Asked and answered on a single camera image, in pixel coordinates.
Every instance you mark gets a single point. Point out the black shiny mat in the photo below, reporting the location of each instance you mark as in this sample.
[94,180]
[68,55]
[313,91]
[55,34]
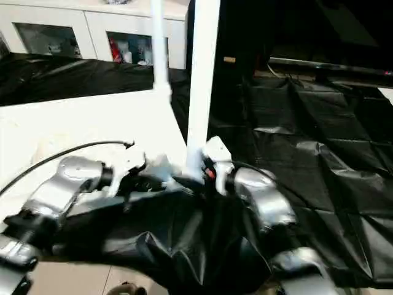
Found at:
[307,153]

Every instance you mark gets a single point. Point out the black silver ornament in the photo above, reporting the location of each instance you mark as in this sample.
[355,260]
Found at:
[118,1]

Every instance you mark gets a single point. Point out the red white box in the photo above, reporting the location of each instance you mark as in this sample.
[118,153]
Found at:
[115,50]

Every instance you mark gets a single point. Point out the small yellow label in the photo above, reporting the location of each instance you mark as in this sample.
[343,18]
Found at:
[229,60]

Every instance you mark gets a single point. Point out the long black bar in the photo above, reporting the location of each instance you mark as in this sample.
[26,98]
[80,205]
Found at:
[322,65]

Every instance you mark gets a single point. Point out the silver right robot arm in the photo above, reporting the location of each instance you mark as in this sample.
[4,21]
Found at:
[267,196]

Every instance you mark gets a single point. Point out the white paper sheet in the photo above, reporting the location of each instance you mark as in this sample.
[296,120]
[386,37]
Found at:
[387,94]

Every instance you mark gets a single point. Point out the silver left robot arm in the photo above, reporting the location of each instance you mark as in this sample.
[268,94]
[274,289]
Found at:
[70,178]

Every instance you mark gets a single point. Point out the white display cabinet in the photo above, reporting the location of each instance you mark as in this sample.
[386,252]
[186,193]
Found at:
[92,21]

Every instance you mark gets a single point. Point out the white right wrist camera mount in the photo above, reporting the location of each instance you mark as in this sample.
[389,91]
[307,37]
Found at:
[219,153]

